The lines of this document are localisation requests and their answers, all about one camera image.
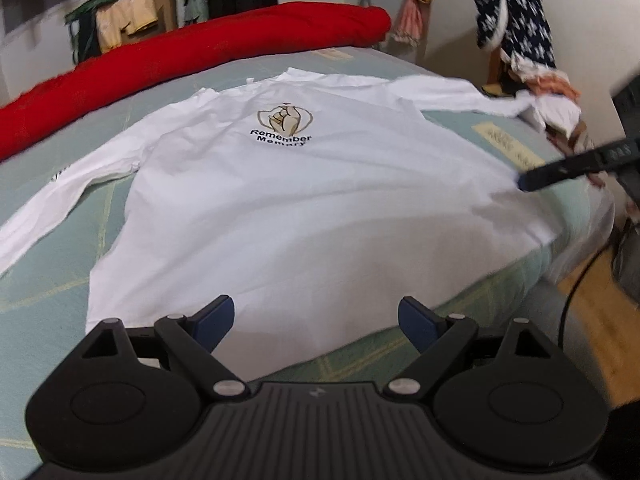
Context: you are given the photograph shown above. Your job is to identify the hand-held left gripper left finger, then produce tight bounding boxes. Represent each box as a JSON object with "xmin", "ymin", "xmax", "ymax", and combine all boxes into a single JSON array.
[{"xmin": 75, "ymin": 295, "xmax": 250, "ymax": 402}]

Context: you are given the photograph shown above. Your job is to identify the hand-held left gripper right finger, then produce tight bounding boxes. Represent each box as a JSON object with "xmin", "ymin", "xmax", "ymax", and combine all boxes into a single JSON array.
[{"xmin": 384, "ymin": 296, "xmax": 558, "ymax": 403}]

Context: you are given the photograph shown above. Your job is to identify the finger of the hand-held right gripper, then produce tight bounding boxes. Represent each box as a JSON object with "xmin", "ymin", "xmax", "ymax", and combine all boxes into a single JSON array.
[{"xmin": 515, "ymin": 150, "xmax": 603, "ymax": 192}]

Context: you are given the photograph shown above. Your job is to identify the white printed t-shirt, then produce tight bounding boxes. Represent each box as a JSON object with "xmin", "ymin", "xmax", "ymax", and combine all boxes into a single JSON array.
[{"xmin": 0, "ymin": 67, "xmax": 581, "ymax": 357}]

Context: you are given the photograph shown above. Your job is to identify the pile of light clothes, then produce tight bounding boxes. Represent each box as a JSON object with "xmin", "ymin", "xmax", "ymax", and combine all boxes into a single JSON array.
[{"xmin": 500, "ymin": 57, "xmax": 608, "ymax": 191}]

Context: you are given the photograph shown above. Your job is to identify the yellow hanging clothes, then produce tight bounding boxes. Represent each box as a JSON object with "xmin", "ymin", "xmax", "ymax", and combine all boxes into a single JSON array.
[{"xmin": 95, "ymin": 0, "xmax": 158, "ymax": 51}]

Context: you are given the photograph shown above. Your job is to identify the wooden chair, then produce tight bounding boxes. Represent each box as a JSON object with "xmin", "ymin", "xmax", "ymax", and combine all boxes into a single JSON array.
[{"xmin": 482, "ymin": 52, "xmax": 516, "ymax": 97}]

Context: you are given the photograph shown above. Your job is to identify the navy star-printed garment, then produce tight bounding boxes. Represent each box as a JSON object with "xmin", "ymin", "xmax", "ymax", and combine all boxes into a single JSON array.
[{"xmin": 472, "ymin": 0, "xmax": 558, "ymax": 72}]

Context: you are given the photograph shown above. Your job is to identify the light green checked bed sheet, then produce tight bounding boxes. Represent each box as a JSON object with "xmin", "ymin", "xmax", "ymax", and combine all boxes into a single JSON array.
[{"xmin": 0, "ymin": 45, "xmax": 617, "ymax": 480}]

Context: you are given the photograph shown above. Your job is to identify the pink white curtain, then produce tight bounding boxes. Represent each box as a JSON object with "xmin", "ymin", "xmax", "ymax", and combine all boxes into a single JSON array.
[{"xmin": 390, "ymin": 0, "xmax": 436, "ymax": 47}]

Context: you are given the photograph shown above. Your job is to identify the red blanket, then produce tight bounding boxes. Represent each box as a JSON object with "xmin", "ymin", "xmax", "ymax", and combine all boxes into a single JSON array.
[{"xmin": 0, "ymin": 2, "xmax": 392, "ymax": 162}]

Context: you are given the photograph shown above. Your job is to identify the light green hanging garment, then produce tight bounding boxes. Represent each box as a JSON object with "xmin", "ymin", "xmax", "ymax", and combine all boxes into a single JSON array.
[{"xmin": 182, "ymin": 0, "xmax": 208, "ymax": 26}]

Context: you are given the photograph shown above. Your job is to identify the wooden cabinet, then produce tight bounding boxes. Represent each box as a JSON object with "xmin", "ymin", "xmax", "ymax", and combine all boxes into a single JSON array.
[{"xmin": 122, "ymin": 0, "xmax": 178, "ymax": 41}]

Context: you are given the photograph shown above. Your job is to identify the black cable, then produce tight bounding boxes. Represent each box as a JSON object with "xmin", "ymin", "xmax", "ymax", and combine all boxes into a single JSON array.
[{"xmin": 557, "ymin": 247, "xmax": 616, "ymax": 361}]

